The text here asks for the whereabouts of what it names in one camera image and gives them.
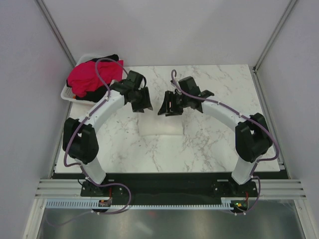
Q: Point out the aluminium frame post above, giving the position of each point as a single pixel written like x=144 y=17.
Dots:
x=56 y=32
x=275 y=34

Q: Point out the red t-shirt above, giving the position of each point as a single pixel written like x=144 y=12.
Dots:
x=88 y=77

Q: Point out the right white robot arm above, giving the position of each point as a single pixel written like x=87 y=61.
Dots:
x=252 y=138

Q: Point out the white slotted cable duct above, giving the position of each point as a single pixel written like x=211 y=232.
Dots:
x=110 y=204

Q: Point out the left aluminium frame post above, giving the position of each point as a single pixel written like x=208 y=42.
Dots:
x=56 y=32

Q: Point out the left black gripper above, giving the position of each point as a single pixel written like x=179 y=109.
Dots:
x=145 y=104

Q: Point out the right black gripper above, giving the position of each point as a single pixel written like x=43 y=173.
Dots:
x=165 y=107

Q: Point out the right aluminium frame post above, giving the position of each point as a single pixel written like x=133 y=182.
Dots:
x=275 y=34

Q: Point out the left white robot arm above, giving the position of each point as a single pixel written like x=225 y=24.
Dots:
x=80 y=143

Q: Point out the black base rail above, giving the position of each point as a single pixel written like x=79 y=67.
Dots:
x=168 y=189

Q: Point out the white plastic basket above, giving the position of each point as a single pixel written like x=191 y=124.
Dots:
x=67 y=93

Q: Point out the white t-shirt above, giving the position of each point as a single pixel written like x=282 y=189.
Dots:
x=149 y=123

